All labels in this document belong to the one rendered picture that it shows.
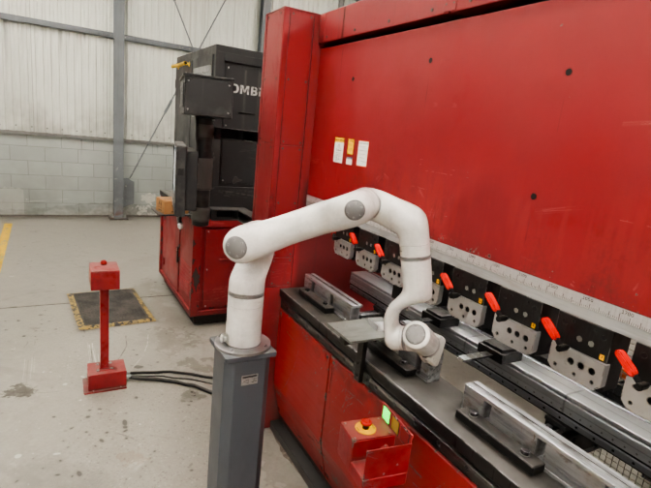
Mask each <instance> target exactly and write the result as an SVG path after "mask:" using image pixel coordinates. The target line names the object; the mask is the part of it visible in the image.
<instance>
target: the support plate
mask: <svg viewBox="0 0 651 488"><path fill-rule="evenodd" d="M370 319H371V320H372V321H374V322H377V321H384V318H382V317H378V318H370ZM368 320H369V319H362V320H345V321H337V322H328V323H327V325H328V326H329V327H330V328H331V329H332V330H334V331H335V332H336V333H337V334H338V335H340V336H341V337H342V338H343V339H345V340H346V341H347V342H348V343H349V344H357V343H364V342H371V341H378V340H385V336H384V335H385V334H384V331H376V330H375V329H374V328H373V327H372V326H371V325H370V324H369V323H368Z"/></svg>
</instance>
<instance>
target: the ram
mask: <svg viewBox="0 0 651 488"><path fill-rule="evenodd" d="M336 137H341V138H344V148H343V157H342V164H341V163H337V162H333V155H334V145H335V138H336ZM349 138H350V139H354V140H355V142H354V150H353V155H352V154H347V151H348V142H349ZM359 140H366V141H369V147H368V156H367V164H366V168H363V167H358V166H356V163H357V148H358V141H359ZM347 157H351V158H352V164H351V165H347V164H346V160H347ZM364 187H367V188H373V189H377V190H381V191H384V192H386V193H389V194H391V195H393V196H395V197H397V198H401V199H403V200H406V201H408V202H410V203H412V204H414V205H416V206H418V207H419V208H420V209H422V211H423V212H424V213H425V215H426V217H427V220H428V225H429V236H430V239H432V240H435V241H438V242H440V243H443V244H446V245H449V246H451V247H453V248H456V249H459V250H461V251H464V252H467V253H470V254H473V255H475V256H478V257H481V258H484V259H488V260H491V261H494V262H496V263H499V264H502V265H505V266H506V267H509V268H512V269H515V270H518V271H520V272H523V273H526V274H529V275H531V276H534V277H537V278H540V279H542V280H545V281H547V282H550V283H552V284H555V285H558V286H561V287H564V288H566V289H569V290H574V291H576V292H579V293H582V294H585V295H587V296H590V297H593V298H596V299H598V300H601V301H603V302H606V303H609V304H611V305H614V306H617V307H620V308H622V309H625V310H628V311H631V312H633V313H636V314H639V315H642V316H645V317H647V318H649V319H651V0H549V1H544V2H540V3H536V4H531V5H526V6H521V7H517V8H512V9H507V10H503V11H499V12H494V13H490V14H485V15H477V16H472V17H467V18H462V19H459V20H454V21H449V22H445V23H440V24H435V25H431V26H426V27H421V28H418V29H413V30H408V31H403V32H399V33H394V34H389V35H385V36H381V37H376V38H372V39H367V40H362V41H358V42H353V43H348V44H343V45H340V46H331V47H327V48H322V49H321V55H320V66H319V75H318V86H317V96H316V106H315V117H314V127H313V137H312V148H311V158H310V168H309V178H308V189H307V195H309V196H312V197H314V198H319V199H322V200H327V199H330V198H336V197H339V196H342V195H345V194H348V193H349V192H352V191H355V190H357V189H359V188H364ZM430 252H431V257H432V258H434V259H438V260H441V261H443V262H445V263H448V264H450V265H453V266H455V267H458V268H460V269H463V270H465V271H467V272H470V273H472V274H475V275H477V276H480V277H482V278H484V279H486V280H488V281H491V282H493V283H496V284H498V285H501V286H503V287H506V288H508V289H511V290H514V291H517V292H519V293H522V294H524V295H527V296H529V297H532V298H534V299H536V300H539V301H540V302H543V303H545V304H548V305H550V306H553V307H555V308H557V309H560V310H562V311H565V312H567V313H570V314H572V315H575V316H577V317H579V318H582V319H584V320H588V321H591V322H592V323H595V324H597V325H600V326H602V327H604V328H607V329H609V330H612V331H614V332H617V333H619V334H622V335H624V336H626V337H629V338H631V339H634V340H636V341H639V342H640V343H643V344H645V345H647V346H650V347H651V333H649V332H646V331H644V330H641V329H639V328H636V327H634V326H631V325H628V324H626V323H624V322H622V321H619V320H615V319H612V318H610V317H607V316H604V315H602V314H599V313H597V312H594V311H591V310H589V309H586V308H584V307H581V306H579V305H576V304H573V303H572V302H569V301H567V300H564V299H561V298H559V297H556V296H554V295H551V294H548V293H546V292H543V291H541V290H537V289H534V288H531V287H529V286H526V285H524V284H521V283H518V282H517V281H514V280H512V279H509V278H506V277H504V276H501V275H499V274H496V273H494V272H491V271H488V270H486V269H483V268H481V267H478V266H475V265H473V264H471V263H469V262H466V261H463V260H461V259H457V258H454V257H451V256H449V255H446V254H444V253H441V252H439V251H436V250H433V249H431V248H430Z"/></svg>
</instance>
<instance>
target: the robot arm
mask: <svg viewBox="0 0 651 488"><path fill-rule="evenodd" d="M368 221H373V222H375V223H378V224H380V225H381V226H383V227H385V228H387V229H389V230H391V231H392V232H394V233H396V234H397V235H398V238H399V248H400V260H401V271H402V283H403V290H402V292H401V293H400V294H399V295H398V296H397V297H396V298H395V299H394V300H393V301H392V302H391V303H390V305H389V306H388V308H387V310H386V313H385V317H384V334H385V335H384V336H385V342H386V345H387V347H388V348H390V349H392V350H398V351H413V352H416V353H417V354H419V357H420V359H421V360H422V361H423V362H424V363H427V364H428V366H430V367H432V366H435V367H436V366H438V364H439V361H440V358H442V355H443V349H444V346H445V342H446V340H445V338H444V337H442V336H441V335H439V334H437V333H434V332H433V331H432V330H431V329H430V328H429V327H428V326H427V325H426V324H425V323H423V322H421V321H412V322H410V323H408V324H407V325H406V326H403V325H400V324H399V314H400V312H401V311H402V310H403V309H405V308H407V307H409V306H412V305H416V304H420V303H423V302H426V301H428V300H430V299H431V297H432V292H433V289H432V269H431V252H430V236H429V225H428V220H427V217H426V215H425V213H424V212H423V211H422V209H420V208H419V207H418V206H416V205H414V204H412V203H410V202H408V201H406V200H403V199H401V198H397V197H395V196H393V195H391V194H389V193H386V192H384V191H381V190H377V189H373V188H367V187H364V188H359V189H357V190H355V191H352V192H349V193H348V194H345V195H342V196H339V197H336V198H330V199H327V200H324V201H321V202H317V203H314V204H311V205H308V206H305V207H302V208H299V209H297V210H295V211H292V212H289V213H286V214H283V215H280V216H276V217H273V218H270V219H267V220H263V221H252V222H249V223H246V224H243V225H240V226H238V227H235V228H233V229H231V230H230V231H229V232H228V233H227V234H226V236H225V238H224V242H223V249H224V252H225V254H226V256H227V257H228V258H229V259H230V260H232V261H233V262H236V264H235V266H234V268H233V270H232V274H231V276H230V279H229V290H228V307H227V324H226V332H225V333H222V334H219V336H217V337H216V339H215V341H214V345H215V348H216V349H217V350H218V351H220V352H222V353H224V354H227V355H232V356H240V357H248V356H255V355H259V354H262V353H265V352H266V351H268V350H269V348H270V340H269V339H268V338H267V337H266V336H265V335H263V334H262V322H263V308H264V285H265V279H266V275H267V272H268V270H269V267H270V265H271V262H272V259H273V256H274V252H275V251H278V250H280V249H283V248H285V247H288V246H290V245H293V244H295V243H298V242H301V241H304V240H307V239H311V238H314V237H317V236H320V235H324V234H328V233H332V232H337V231H340V230H345V229H351V228H355V227H358V226H360V225H363V224H365V223H367V222H368Z"/></svg>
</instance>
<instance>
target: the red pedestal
mask: <svg viewBox="0 0 651 488"><path fill-rule="evenodd" d="M89 284H90V289H91V290H99V291H100V362H94V363H87V378H83V379H82V385H83V394H84V395H87V394H94V393H100V392H107V391H113V390H119V389H125V388H127V370H126V367H125V363H124V359H117V360H110V361H109V290H120V270H119V267H118V265H117V262H116V261H106V260H104V259H103V260H101V262H89Z"/></svg>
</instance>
